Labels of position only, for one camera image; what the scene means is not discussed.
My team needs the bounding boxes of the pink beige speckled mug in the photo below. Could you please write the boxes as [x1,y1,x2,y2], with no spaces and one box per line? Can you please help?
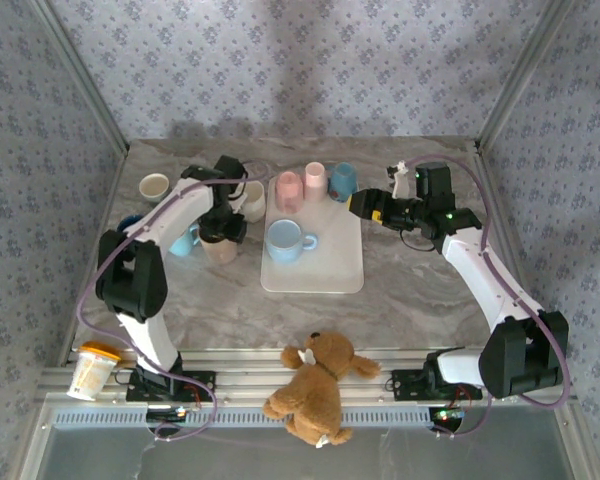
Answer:
[198,232,240,266]

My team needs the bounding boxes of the white mug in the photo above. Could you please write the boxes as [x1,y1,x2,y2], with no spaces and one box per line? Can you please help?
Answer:
[239,179,267,225]

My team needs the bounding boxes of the small light blue mug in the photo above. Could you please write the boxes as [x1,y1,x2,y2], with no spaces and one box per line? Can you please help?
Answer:
[168,223,202,258]

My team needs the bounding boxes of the pale pink tall mug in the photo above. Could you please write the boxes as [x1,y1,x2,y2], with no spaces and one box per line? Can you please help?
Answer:
[303,162,329,203]

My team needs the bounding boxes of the large light blue mug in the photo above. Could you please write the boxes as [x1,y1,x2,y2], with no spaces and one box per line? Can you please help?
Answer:
[264,218,319,265]

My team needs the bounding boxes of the saturated pink faceted mug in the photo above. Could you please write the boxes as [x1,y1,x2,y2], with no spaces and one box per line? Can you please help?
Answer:
[274,171,304,214]

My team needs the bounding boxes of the grey mug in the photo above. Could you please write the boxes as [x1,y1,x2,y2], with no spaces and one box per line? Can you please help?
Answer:
[138,173,171,204]

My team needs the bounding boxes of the dark blue mug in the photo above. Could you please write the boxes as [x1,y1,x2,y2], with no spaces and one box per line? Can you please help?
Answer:
[116,213,145,236]

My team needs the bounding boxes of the teal dotted mug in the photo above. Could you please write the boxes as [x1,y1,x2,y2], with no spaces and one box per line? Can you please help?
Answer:
[328,162,357,204]

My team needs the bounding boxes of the white plastic tray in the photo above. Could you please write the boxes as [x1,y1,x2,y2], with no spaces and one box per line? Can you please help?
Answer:
[259,174,366,295]

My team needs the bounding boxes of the brown teddy bear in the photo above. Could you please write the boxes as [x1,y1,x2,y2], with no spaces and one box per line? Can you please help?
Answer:
[262,330,383,449]

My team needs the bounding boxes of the small circuit board with LEDs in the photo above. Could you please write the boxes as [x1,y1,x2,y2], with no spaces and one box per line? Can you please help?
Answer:
[428,407,467,424]
[146,407,189,422]

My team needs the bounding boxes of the instant noodle cup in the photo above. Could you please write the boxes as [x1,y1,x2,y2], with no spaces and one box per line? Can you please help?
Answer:
[65,340,123,403]

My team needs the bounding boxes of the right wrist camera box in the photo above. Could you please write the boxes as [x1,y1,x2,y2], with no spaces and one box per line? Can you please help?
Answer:
[385,159,412,199]

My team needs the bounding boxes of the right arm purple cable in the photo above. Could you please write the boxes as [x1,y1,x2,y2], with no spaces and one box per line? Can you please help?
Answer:
[404,154,571,440]

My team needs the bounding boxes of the aluminium rail frame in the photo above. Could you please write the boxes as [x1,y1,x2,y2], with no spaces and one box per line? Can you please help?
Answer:
[34,347,579,406]

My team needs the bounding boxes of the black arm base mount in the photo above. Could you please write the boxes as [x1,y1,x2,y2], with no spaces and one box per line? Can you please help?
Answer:
[390,367,484,401]
[125,367,217,403]

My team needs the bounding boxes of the aluminium frame post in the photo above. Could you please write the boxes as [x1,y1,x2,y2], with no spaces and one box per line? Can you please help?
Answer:
[29,0,131,154]
[476,0,580,154]

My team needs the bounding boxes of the slotted grey cable duct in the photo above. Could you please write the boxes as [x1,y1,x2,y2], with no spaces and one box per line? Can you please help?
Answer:
[47,405,461,431]

